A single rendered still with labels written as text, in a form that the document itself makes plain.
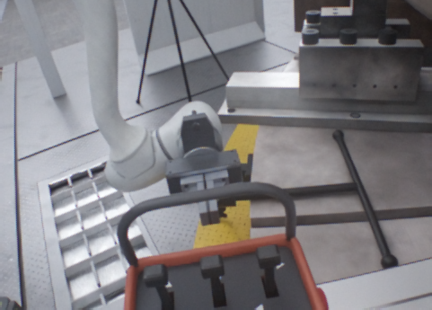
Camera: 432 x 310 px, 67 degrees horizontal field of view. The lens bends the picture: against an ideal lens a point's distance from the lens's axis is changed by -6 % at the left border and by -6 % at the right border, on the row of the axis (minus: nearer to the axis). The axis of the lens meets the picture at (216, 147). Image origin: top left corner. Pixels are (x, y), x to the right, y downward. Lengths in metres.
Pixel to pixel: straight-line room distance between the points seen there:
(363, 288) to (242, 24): 3.24
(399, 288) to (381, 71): 0.97
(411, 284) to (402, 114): 1.09
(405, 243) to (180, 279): 0.80
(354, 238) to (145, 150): 0.65
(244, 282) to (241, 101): 1.23
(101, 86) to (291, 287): 0.49
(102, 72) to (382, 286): 0.58
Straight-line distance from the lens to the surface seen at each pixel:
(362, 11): 1.42
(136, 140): 0.75
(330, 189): 1.17
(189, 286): 0.40
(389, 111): 1.55
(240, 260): 0.41
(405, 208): 1.20
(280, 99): 1.52
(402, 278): 0.55
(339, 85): 1.39
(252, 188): 0.34
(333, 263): 1.01
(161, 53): 3.21
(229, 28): 3.51
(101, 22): 0.64
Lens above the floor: 1.13
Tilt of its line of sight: 35 degrees down
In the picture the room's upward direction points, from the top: 9 degrees counter-clockwise
